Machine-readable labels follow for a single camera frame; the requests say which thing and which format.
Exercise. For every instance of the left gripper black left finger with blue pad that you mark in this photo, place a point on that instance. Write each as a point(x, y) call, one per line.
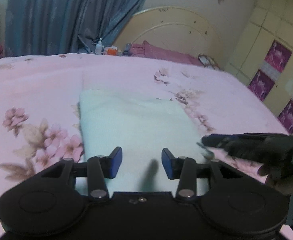
point(100, 168)

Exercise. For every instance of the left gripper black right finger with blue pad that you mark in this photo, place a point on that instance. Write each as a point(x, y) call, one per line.
point(183, 169)

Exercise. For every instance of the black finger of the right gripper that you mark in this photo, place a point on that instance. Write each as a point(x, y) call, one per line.
point(237, 145)

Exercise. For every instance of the pale yellow-green cloth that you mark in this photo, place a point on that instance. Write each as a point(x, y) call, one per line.
point(142, 128)

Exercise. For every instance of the pink floral bed sheet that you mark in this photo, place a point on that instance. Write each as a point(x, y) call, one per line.
point(40, 95)

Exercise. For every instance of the small framed mirror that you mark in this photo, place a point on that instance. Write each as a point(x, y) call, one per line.
point(208, 61)

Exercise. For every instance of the white pump bottle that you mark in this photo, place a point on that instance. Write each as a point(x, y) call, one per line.
point(99, 47)

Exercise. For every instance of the orange and white box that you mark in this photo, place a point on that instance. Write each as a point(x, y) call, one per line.
point(112, 51)

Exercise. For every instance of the blue curtain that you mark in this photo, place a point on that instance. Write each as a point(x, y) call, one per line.
point(50, 27)

